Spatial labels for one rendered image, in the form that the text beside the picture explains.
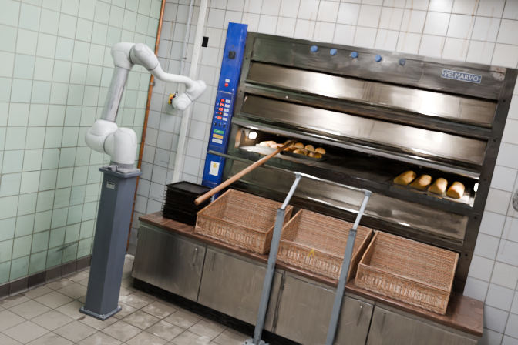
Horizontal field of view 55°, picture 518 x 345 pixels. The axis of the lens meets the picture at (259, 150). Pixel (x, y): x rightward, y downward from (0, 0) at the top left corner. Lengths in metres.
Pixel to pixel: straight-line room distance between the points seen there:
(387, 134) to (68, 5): 2.34
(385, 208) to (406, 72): 0.96
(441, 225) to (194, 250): 1.72
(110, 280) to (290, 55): 2.06
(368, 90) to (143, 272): 2.14
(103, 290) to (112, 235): 0.39
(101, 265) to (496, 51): 2.91
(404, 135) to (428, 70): 0.46
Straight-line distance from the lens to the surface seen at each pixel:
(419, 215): 3.65
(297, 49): 3.85
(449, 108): 3.57
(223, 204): 3.98
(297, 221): 3.77
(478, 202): 3.60
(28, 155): 3.65
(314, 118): 3.75
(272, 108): 3.87
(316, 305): 3.38
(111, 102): 3.47
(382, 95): 3.63
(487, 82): 3.59
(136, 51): 3.39
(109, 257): 3.48
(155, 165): 4.43
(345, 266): 3.18
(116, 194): 3.35
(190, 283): 3.75
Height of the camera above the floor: 1.72
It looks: 8 degrees down
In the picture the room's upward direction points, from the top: 10 degrees clockwise
